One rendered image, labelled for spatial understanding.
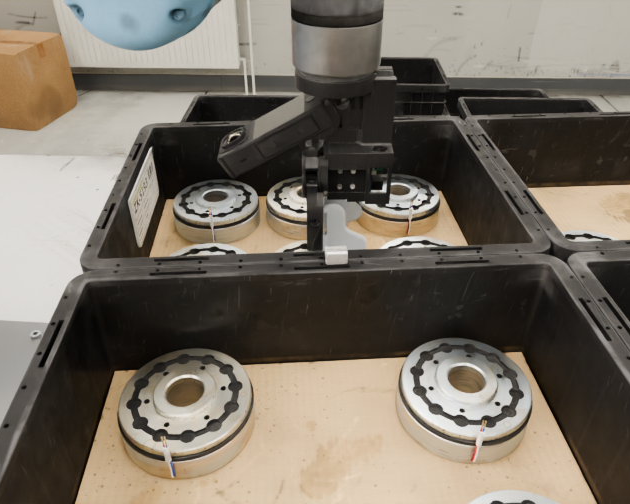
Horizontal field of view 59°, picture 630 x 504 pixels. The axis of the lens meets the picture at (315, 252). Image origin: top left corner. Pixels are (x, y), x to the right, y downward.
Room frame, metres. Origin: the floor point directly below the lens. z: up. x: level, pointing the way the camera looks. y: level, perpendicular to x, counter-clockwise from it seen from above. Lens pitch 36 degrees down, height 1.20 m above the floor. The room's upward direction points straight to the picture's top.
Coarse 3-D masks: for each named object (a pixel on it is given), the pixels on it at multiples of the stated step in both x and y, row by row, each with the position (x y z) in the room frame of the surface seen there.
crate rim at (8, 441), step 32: (480, 256) 0.37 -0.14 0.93; (512, 256) 0.37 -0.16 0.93; (544, 256) 0.37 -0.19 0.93; (576, 288) 0.33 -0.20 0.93; (64, 320) 0.30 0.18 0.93; (608, 352) 0.27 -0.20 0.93; (32, 384) 0.24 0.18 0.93; (32, 416) 0.22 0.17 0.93; (0, 448) 0.19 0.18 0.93; (0, 480) 0.17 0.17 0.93
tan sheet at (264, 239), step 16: (448, 208) 0.62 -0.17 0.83; (160, 224) 0.58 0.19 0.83; (352, 224) 0.58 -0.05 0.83; (448, 224) 0.58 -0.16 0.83; (160, 240) 0.54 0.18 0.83; (176, 240) 0.54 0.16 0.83; (240, 240) 0.54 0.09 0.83; (256, 240) 0.54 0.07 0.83; (272, 240) 0.54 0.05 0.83; (288, 240) 0.54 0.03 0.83; (368, 240) 0.54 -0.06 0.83; (384, 240) 0.54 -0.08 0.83; (448, 240) 0.54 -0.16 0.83; (464, 240) 0.54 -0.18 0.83; (160, 256) 0.51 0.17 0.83
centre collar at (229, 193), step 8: (200, 192) 0.59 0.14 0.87; (208, 192) 0.60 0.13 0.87; (216, 192) 0.60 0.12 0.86; (224, 192) 0.60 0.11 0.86; (232, 192) 0.59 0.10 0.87; (200, 200) 0.57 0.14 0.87; (224, 200) 0.57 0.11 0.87; (232, 200) 0.58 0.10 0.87; (208, 208) 0.56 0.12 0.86; (216, 208) 0.56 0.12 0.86
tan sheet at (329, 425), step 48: (288, 384) 0.33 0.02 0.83; (336, 384) 0.33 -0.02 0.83; (384, 384) 0.33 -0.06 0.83; (96, 432) 0.28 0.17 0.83; (288, 432) 0.28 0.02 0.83; (336, 432) 0.28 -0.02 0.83; (384, 432) 0.28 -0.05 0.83; (528, 432) 0.28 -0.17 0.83; (96, 480) 0.23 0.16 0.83; (144, 480) 0.23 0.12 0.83; (192, 480) 0.23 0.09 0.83; (240, 480) 0.23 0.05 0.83; (288, 480) 0.23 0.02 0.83; (336, 480) 0.23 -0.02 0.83; (384, 480) 0.23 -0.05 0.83; (432, 480) 0.23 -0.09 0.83; (480, 480) 0.23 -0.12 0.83; (528, 480) 0.23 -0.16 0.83; (576, 480) 0.23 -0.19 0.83
